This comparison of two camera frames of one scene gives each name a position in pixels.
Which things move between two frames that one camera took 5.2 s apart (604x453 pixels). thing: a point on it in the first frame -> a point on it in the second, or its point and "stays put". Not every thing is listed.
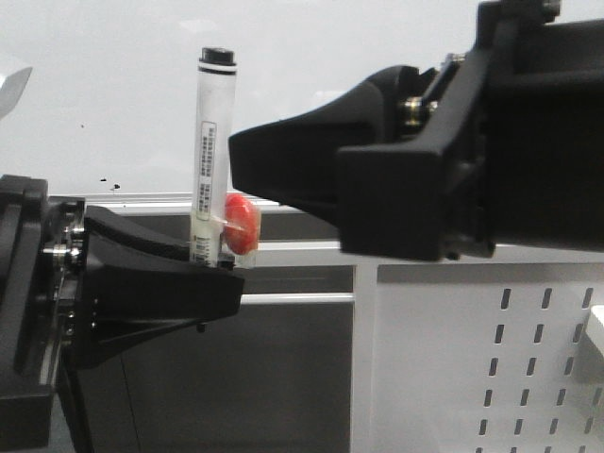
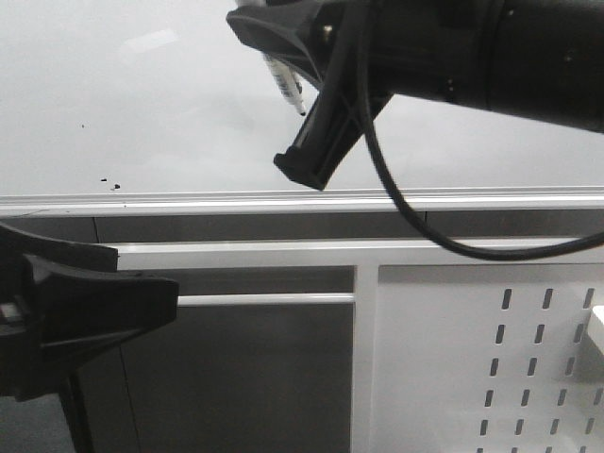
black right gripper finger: x=295 y=159 -> x=302 y=32
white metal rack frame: x=365 y=299 stays put
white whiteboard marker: x=216 y=69 -> x=289 y=80
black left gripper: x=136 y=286 -> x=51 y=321
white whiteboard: x=99 y=97 stays put
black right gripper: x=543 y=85 -> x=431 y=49
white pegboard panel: x=487 y=359 stays put
